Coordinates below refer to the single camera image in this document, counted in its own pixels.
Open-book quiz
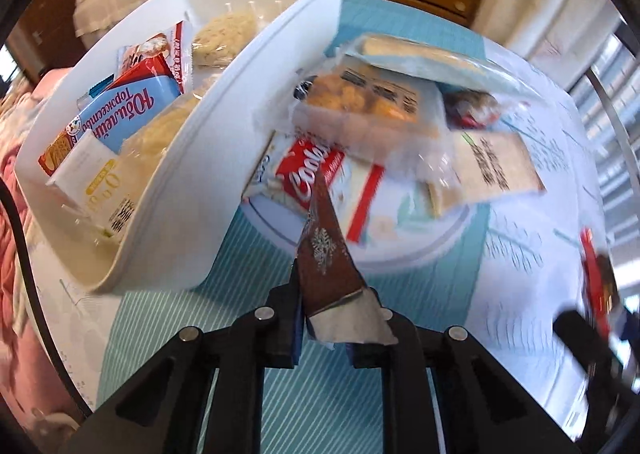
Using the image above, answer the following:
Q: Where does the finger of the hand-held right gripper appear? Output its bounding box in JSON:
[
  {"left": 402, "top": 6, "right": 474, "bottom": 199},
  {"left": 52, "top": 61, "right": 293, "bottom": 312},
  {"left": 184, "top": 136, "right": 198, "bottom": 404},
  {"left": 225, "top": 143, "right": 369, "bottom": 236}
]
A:
[{"left": 552, "top": 309, "right": 613, "bottom": 377}]

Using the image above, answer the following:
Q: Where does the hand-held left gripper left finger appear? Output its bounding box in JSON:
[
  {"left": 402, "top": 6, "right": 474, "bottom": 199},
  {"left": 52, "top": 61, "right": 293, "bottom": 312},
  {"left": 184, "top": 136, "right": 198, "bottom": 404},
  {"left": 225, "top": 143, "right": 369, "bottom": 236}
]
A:
[{"left": 60, "top": 259, "right": 306, "bottom": 454}]

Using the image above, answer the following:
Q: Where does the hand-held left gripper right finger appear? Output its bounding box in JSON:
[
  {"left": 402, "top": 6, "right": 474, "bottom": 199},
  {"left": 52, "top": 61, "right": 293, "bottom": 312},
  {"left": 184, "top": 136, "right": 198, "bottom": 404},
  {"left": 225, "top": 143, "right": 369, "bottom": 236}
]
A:
[{"left": 345, "top": 286, "right": 581, "bottom": 454}]

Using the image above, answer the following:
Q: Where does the small red snack packet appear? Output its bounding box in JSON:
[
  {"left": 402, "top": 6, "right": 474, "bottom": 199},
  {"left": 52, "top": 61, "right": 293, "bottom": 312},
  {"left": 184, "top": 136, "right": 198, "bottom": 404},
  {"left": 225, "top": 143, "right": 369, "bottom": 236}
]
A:
[{"left": 579, "top": 228, "right": 623, "bottom": 339}]

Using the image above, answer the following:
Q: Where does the brown snowflake snack packet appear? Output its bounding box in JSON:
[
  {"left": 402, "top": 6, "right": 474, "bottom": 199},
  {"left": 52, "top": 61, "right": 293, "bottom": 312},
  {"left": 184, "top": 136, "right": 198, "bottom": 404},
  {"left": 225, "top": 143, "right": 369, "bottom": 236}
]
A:
[{"left": 295, "top": 179, "right": 398, "bottom": 350}]

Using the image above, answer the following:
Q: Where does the white plastic bin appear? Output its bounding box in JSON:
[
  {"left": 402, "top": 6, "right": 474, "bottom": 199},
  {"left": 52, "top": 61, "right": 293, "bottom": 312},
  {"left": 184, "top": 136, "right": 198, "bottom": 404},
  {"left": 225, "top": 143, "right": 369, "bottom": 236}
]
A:
[{"left": 15, "top": 0, "right": 351, "bottom": 295}]

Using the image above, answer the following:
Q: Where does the large printed biscuit packet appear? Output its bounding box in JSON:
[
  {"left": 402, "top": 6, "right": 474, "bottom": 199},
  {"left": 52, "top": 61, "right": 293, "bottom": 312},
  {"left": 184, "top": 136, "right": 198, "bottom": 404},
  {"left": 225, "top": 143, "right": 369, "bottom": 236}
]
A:
[{"left": 37, "top": 56, "right": 183, "bottom": 175}]

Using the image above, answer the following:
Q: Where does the light blue bread packet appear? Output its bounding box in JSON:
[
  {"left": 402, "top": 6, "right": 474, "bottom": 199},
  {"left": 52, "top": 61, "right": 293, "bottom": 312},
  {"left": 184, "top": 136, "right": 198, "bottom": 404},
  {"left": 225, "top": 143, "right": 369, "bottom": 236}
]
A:
[{"left": 335, "top": 34, "right": 526, "bottom": 99}]

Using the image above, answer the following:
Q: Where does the printed teal white tablecloth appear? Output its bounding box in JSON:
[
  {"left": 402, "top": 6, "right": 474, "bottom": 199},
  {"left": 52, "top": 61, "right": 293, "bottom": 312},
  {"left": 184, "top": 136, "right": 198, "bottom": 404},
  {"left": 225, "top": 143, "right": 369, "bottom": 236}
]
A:
[{"left": 30, "top": 0, "right": 631, "bottom": 454}]

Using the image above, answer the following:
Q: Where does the red white cookie packet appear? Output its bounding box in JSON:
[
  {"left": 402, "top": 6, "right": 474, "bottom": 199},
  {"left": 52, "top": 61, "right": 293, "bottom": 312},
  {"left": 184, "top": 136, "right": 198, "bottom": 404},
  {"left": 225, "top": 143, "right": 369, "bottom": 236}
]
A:
[{"left": 242, "top": 131, "right": 386, "bottom": 245}]

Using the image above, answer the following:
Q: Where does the window grille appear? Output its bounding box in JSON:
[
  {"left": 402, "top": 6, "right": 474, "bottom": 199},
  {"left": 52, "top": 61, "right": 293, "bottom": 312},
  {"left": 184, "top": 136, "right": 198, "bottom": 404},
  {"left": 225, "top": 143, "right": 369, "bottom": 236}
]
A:
[{"left": 570, "top": 18, "right": 640, "bottom": 255}]

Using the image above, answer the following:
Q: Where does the beige flat snack packet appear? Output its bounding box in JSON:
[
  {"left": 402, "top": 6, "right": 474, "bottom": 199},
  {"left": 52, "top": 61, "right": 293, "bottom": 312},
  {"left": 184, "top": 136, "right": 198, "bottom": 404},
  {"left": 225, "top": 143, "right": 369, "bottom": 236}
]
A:
[{"left": 427, "top": 131, "right": 547, "bottom": 219}]

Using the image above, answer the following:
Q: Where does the clear bag of buns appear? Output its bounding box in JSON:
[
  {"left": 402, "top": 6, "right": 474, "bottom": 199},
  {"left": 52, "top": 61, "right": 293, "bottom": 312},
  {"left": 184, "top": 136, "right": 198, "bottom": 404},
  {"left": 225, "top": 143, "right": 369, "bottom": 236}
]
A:
[{"left": 292, "top": 68, "right": 446, "bottom": 169}]

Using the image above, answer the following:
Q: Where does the clear-wrapped yellow noodle cake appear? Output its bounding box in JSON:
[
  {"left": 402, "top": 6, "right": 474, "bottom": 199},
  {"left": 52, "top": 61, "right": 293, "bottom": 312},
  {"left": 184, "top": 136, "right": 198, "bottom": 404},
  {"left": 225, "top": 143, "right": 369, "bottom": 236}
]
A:
[{"left": 120, "top": 91, "right": 211, "bottom": 169}]

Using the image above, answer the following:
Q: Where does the white packet with yellow label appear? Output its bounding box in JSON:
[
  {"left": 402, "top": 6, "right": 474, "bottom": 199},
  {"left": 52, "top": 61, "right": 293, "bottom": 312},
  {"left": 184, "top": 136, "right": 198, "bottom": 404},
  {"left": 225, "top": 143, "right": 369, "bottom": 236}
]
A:
[{"left": 46, "top": 129, "right": 151, "bottom": 247}]

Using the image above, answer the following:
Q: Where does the dark red clear-wrapped snack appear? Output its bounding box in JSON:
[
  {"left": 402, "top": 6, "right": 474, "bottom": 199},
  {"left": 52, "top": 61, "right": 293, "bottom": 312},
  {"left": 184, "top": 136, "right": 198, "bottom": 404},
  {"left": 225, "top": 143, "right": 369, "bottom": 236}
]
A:
[{"left": 442, "top": 88, "right": 503, "bottom": 129}]

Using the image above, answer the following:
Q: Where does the clear-wrapped pale noodle cake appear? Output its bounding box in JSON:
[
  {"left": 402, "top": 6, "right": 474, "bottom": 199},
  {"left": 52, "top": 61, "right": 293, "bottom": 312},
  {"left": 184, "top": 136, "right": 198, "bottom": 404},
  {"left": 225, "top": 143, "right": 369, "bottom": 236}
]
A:
[{"left": 191, "top": 8, "right": 261, "bottom": 68}]

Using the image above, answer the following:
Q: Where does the white red snack packet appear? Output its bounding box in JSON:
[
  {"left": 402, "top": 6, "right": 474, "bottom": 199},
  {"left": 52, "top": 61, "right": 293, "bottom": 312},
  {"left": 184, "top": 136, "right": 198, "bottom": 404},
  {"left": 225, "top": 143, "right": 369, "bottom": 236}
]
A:
[{"left": 116, "top": 20, "right": 195, "bottom": 95}]

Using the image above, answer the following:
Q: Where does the white lace furniture cover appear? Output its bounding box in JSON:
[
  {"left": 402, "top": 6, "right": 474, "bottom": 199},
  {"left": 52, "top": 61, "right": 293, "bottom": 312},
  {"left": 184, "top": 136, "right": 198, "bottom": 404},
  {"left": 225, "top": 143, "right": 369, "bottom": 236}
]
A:
[{"left": 74, "top": 0, "right": 193, "bottom": 39}]

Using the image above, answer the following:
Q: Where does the black cable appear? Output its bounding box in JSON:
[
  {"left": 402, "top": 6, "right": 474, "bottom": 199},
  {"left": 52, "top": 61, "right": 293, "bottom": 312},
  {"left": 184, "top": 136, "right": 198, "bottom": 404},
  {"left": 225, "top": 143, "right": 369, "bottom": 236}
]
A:
[{"left": 0, "top": 179, "right": 96, "bottom": 415}]

